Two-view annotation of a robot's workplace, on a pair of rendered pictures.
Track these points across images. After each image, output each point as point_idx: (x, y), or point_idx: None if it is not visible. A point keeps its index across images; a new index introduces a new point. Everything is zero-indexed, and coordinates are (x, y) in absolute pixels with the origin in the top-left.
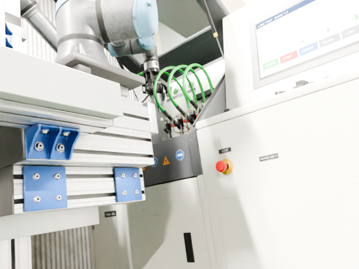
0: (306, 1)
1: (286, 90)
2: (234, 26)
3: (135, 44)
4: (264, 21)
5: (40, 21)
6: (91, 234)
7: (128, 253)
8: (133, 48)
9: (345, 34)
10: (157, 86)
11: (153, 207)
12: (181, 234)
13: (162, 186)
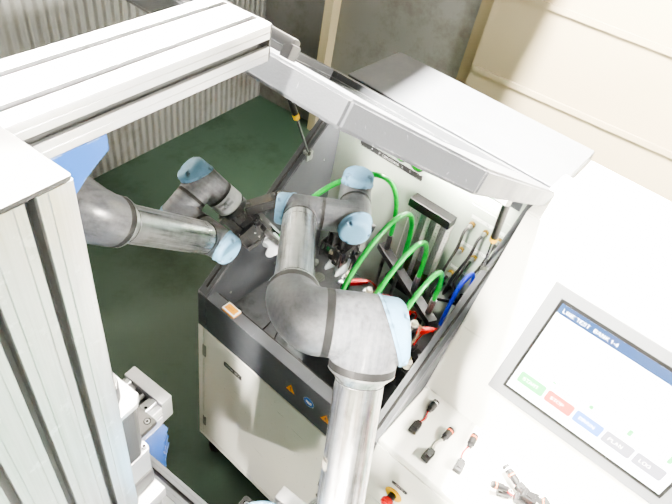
0: (652, 366)
1: (522, 430)
2: (533, 258)
3: (330, 229)
4: (577, 314)
5: (144, 243)
6: (200, 355)
7: (250, 416)
8: (324, 230)
9: (638, 461)
10: (348, 255)
11: (294, 425)
12: (319, 468)
13: (312, 427)
